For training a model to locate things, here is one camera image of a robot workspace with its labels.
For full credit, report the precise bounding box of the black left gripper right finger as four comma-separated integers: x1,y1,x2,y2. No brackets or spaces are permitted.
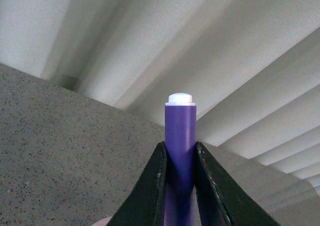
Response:
195,142,279,226

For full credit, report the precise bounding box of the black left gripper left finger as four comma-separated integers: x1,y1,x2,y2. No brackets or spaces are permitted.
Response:
107,142,167,226

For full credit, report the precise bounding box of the pink mesh cup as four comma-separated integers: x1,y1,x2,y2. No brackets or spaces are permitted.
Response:
91,216,112,226

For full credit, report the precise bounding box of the white curtain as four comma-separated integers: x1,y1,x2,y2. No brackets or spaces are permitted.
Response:
0,0,320,190

